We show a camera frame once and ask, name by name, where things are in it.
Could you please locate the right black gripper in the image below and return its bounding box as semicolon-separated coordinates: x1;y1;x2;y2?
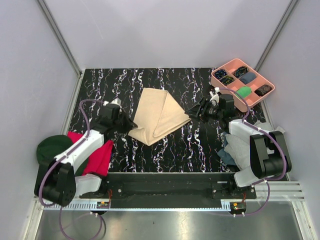
184;96;224;124

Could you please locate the beige cloth napkin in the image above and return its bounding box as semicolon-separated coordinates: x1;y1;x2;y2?
128;88;191;146

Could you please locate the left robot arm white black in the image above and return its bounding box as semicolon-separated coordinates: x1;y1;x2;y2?
34;98;137;207

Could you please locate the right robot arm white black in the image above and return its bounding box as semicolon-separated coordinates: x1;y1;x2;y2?
185;93;292;199

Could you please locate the yellow patterned rolled sock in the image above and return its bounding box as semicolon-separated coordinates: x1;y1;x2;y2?
220;75;235;86

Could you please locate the blue patterned rolled sock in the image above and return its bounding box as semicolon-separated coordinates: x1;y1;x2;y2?
213;69;228;80

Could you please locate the red folded cloth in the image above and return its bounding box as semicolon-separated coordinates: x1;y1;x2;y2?
75;140;114;177

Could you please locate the pink divided tray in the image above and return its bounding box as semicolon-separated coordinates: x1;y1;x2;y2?
210;58;275;113

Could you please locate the green rolled sock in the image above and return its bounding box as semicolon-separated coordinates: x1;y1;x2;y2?
235;86;252;99

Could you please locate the blue folded cloth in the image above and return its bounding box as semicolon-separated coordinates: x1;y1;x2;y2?
217;132;236;166

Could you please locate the grey t-shirt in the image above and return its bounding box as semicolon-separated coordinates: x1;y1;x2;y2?
224;120;285;171

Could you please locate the dark multicolour rolled sock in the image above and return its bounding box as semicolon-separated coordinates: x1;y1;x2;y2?
233;66;249;79

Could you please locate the grey-blue rolled sock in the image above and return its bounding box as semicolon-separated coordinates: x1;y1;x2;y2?
239;72;257;85

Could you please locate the dark brown rolled sock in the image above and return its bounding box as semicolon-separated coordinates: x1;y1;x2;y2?
254;84;273;97

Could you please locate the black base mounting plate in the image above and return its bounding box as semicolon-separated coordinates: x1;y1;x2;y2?
80;172;257;200

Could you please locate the dark green baseball cap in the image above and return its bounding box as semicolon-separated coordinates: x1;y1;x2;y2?
36;131;83;164

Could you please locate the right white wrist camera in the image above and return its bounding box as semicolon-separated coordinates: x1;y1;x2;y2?
209;87;220;107

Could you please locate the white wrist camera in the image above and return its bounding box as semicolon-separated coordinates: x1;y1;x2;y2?
102;98;122;108
209;87;220;107

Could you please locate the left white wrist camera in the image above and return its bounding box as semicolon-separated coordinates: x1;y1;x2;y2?
102;98;122;108

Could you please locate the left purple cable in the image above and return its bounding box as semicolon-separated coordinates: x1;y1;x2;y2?
39;99;107;238

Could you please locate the purple cable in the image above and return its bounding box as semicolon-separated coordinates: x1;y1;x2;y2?
39;99;107;238
217;87;288;217

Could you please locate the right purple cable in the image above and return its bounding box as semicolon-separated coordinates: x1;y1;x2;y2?
217;87;288;217

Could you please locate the aluminium frame rail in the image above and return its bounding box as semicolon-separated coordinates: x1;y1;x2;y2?
36;0;82;77

